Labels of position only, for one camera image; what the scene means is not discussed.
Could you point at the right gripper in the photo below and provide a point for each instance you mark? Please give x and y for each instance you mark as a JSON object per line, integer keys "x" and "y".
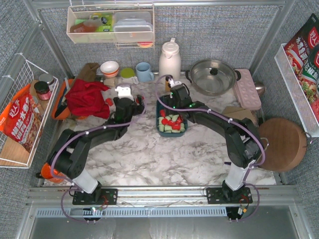
{"x": 178, "y": 90}

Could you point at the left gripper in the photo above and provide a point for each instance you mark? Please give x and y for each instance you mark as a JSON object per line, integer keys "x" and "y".
{"x": 119, "y": 101}

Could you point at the teal storage basket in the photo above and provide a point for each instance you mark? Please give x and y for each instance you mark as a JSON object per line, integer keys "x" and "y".
{"x": 184, "y": 124}

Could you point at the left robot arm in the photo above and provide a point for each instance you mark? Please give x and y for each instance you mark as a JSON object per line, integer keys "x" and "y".
{"x": 70, "y": 152}

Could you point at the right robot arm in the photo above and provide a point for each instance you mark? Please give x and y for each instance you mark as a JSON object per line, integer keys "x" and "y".
{"x": 244, "y": 145}

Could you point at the orange juice bottle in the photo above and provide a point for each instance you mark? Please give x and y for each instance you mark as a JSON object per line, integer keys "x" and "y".
{"x": 167, "y": 88}

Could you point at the green lidded cup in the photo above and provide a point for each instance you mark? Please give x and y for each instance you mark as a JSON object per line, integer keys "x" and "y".
{"x": 128, "y": 76}

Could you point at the white thermos jug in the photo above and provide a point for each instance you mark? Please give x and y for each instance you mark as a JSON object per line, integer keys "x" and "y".
{"x": 170, "y": 60}

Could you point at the steel pot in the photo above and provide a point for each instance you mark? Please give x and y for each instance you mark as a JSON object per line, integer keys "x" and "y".
{"x": 212, "y": 77}

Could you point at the blue mug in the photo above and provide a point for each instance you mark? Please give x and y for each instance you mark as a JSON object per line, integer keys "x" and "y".
{"x": 144, "y": 73}

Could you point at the red cloth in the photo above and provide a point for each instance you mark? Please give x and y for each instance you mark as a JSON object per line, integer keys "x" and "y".
{"x": 85, "y": 99}

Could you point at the white orange bowl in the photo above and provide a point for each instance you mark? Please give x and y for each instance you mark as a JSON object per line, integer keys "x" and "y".
{"x": 110, "y": 68}

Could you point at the olive brown cloth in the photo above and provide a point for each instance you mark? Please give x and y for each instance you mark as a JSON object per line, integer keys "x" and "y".
{"x": 88, "y": 72}

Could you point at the orange tray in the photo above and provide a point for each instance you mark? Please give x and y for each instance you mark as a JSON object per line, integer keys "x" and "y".
{"x": 62, "y": 100}

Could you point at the brown cardboard sheet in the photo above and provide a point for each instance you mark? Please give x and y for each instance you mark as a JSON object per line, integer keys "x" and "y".
{"x": 239, "y": 113}

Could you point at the black knife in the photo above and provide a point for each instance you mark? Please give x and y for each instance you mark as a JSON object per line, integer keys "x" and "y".
{"x": 60, "y": 110}

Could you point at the pink egg tray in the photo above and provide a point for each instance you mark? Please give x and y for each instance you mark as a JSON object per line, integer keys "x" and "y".
{"x": 245, "y": 91}

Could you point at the clear plastic food box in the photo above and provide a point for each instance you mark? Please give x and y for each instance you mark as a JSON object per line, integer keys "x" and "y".
{"x": 133, "y": 26}

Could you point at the dark lid jar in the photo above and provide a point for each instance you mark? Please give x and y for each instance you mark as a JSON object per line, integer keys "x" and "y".
{"x": 42, "y": 90}

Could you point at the metal lid jar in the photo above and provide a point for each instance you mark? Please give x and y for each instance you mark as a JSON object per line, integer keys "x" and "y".
{"x": 49, "y": 79}

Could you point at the green drink bottle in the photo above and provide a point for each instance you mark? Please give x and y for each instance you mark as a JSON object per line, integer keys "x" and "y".
{"x": 107, "y": 22}

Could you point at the orange mug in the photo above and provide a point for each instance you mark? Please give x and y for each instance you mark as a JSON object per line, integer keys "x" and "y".
{"x": 45, "y": 173}

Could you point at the red snack bag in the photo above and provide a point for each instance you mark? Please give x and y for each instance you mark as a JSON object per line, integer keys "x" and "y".
{"x": 19, "y": 121}

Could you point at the round wooden board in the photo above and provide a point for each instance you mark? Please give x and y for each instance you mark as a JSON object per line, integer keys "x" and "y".
{"x": 287, "y": 144}

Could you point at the white mesh rack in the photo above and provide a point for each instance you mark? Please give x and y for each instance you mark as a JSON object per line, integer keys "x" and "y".
{"x": 302, "y": 106}

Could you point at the red seasoning packet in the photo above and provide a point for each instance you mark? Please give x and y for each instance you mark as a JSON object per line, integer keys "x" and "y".
{"x": 302, "y": 52}

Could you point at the clear wall shelf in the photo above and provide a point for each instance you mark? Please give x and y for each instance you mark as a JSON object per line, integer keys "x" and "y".
{"x": 81, "y": 29}

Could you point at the white wire basket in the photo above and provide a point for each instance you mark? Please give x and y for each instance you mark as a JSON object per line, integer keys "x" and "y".
{"x": 12, "y": 154}

